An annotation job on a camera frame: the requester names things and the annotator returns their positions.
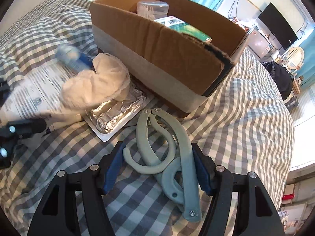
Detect black wall television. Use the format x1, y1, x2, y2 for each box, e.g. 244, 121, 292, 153
258, 3, 297, 50

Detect silver mini fridge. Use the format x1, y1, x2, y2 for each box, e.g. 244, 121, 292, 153
248, 27, 272, 59

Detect light blue patterned tube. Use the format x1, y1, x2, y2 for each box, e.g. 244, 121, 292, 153
56, 44, 94, 73

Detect brown cardboard box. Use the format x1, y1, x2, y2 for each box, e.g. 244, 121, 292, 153
90, 0, 248, 117

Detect black clothes on chair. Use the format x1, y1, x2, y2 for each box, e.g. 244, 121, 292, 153
262, 61, 293, 101

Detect oval vanity mirror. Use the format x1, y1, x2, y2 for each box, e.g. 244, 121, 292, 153
286, 46, 304, 70

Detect grey-green folding hanger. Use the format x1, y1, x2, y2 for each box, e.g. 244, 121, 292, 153
123, 108, 202, 223

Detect checkered bed quilt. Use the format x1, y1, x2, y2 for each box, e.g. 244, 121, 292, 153
0, 0, 295, 236

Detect white lace cloth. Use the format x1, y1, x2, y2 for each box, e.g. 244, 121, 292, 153
60, 53, 130, 110

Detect silver foil blister tray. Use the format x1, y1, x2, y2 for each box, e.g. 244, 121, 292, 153
83, 82, 154, 142

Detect clear cotton swab jar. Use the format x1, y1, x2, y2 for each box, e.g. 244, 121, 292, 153
137, 0, 169, 20

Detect teal right curtain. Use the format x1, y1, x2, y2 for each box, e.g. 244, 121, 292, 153
296, 30, 315, 89

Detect green 666 medicine box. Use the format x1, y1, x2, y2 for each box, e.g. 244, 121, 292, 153
154, 16, 212, 44

